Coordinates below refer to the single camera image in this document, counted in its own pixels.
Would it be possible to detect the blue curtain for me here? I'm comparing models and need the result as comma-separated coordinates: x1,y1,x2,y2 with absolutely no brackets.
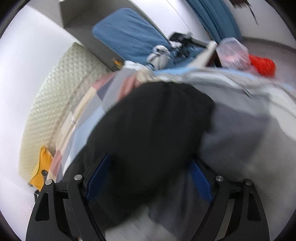
186,0,242,43

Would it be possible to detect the cream quilted headboard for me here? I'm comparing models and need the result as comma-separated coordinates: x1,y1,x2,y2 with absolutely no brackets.
18,42,111,182

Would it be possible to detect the clear plastic container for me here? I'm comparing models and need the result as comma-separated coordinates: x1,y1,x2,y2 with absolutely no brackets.
216,37,251,70

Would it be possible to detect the yellow cushion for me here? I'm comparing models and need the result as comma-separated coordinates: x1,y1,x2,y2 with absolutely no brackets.
30,146,53,191

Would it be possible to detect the red mesh object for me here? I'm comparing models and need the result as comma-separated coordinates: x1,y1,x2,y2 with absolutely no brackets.
249,54,276,77

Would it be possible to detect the grey white shelf unit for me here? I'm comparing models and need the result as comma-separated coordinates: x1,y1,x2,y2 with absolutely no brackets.
59,0,167,71

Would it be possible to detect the patchwork colour-block duvet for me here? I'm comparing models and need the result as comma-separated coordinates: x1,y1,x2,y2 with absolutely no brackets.
47,67,296,241

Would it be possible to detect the black puffer jacket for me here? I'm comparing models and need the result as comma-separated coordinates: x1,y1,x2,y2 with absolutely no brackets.
63,82,215,230

